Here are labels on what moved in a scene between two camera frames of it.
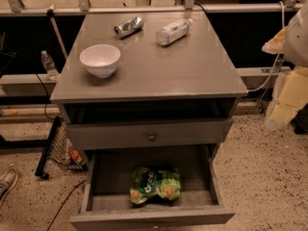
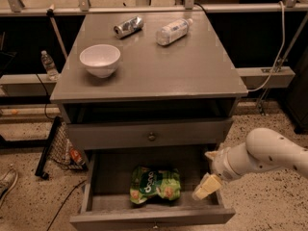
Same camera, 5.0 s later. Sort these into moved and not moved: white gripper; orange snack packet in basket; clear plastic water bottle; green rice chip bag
Moved: white gripper
Not moved: green rice chip bag; orange snack packet in basket; clear plastic water bottle
